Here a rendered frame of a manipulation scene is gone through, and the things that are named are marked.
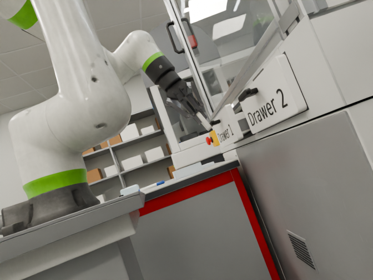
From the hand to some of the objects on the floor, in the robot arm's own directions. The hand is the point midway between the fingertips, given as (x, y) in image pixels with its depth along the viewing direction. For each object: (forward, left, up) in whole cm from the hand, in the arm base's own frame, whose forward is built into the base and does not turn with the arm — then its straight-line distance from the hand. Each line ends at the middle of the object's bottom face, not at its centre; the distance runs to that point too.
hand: (203, 121), depth 93 cm
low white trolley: (-15, +47, -90) cm, 103 cm away
